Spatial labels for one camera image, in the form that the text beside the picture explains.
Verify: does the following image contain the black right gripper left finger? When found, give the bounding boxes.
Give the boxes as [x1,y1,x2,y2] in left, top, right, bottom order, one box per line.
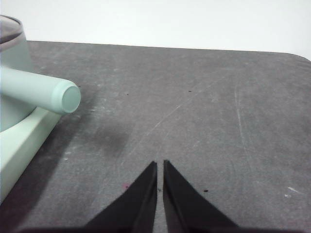
[84,160,158,230]

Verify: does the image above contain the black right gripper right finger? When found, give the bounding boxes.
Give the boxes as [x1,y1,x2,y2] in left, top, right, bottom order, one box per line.
[163,159,240,229]

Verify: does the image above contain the glass pot lid green knob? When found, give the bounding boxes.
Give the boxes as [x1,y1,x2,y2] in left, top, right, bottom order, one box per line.
[0,16,24,50]

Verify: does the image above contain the green breakfast machine base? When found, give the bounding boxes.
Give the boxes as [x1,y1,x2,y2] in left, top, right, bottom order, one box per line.
[0,108,63,202]

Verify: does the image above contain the green steamer pot with handle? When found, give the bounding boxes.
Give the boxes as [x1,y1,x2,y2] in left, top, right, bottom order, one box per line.
[0,33,82,133]

